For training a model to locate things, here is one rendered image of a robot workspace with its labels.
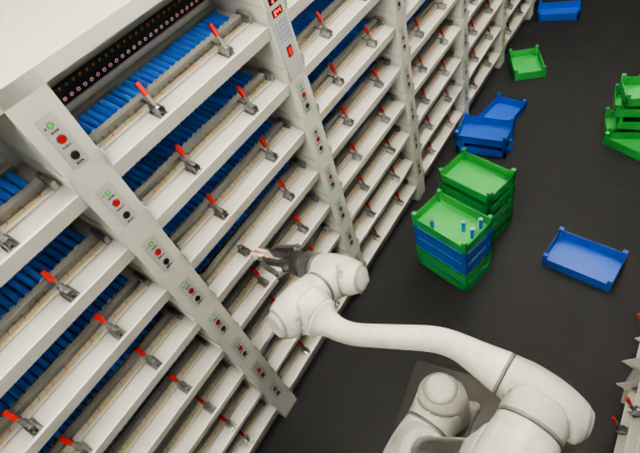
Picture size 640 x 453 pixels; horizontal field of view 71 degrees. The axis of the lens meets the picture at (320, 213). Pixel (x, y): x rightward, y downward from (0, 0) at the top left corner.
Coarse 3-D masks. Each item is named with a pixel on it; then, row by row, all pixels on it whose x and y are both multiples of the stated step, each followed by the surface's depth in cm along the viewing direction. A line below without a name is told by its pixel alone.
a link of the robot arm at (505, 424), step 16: (416, 416) 145; (496, 416) 92; (512, 416) 89; (400, 432) 141; (416, 432) 135; (432, 432) 136; (480, 432) 93; (496, 432) 88; (512, 432) 87; (528, 432) 86; (544, 432) 86; (400, 448) 134; (416, 448) 128; (432, 448) 117; (448, 448) 108; (464, 448) 95; (480, 448) 88; (496, 448) 86; (512, 448) 85; (528, 448) 84; (544, 448) 85; (560, 448) 87
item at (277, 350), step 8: (336, 248) 211; (272, 344) 191; (280, 344) 190; (288, 344) 190; (264, 352) 186; (272, 352) 188; (280, 352) 188; (288, 352) 189; (272, 360) 187; (280, 360) 187
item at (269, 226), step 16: (304, 160) 171; (304, 176) 170; (304, 192) 168; (272, 208) 162; (288, 208) 162; (272, 224) 158; (240, 240) 155; (256, 240) 154; (240, 256) 151; (224, 272) 148; (240, 272) 150; (224, 288) 145
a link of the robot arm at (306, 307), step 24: (288, 288) 113; (312, 288) 111; (288, 312) 106; (312, 312) 107; (336, 312) 110; (288, 336) 107; (312, 336) 110; (336, 336) 106; (360, 336) 105; (384, 336) 104; (408, 336) 104; (432, 336) 104; (456, 336) 104; (456, 360) 103; (480, 360) 99; (504, 360) 97
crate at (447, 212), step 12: (432, 204) 220; (444, 204) 219; (456, 204) 214; (420, 216) 218; (432, 216) 216; (444, 216) 214; (456, 216) 213; (468, 216) 211; (480, 216) 205; (492, 216) 198; (432, 228) 205; (444, 228) 210; (456, 228) 208; (468, 228) 206; (444, 240) 203; (456, 240) 204; (468, 240) 202
